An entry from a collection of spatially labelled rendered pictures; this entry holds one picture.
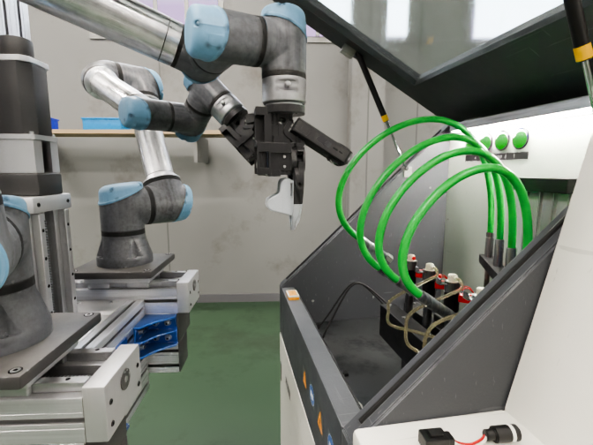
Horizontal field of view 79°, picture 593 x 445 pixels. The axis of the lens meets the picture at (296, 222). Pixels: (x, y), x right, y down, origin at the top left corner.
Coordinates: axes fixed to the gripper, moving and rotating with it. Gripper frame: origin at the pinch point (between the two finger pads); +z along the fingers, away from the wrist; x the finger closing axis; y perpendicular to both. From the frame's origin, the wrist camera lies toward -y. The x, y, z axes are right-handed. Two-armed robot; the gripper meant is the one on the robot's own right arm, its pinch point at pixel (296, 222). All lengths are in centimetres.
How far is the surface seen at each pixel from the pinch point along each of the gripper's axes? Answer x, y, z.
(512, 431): 29.4, -20.9, 21.6
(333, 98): -278, -86, -75
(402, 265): 12.8, -14.4, 5.3
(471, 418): 24.6, -19.1, 23.3
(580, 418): 32.9, -26.2, 18.2
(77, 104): -309, 147, -68
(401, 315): -9.2, -25.7, 23.3
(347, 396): 12.8, -5.8, 26.3
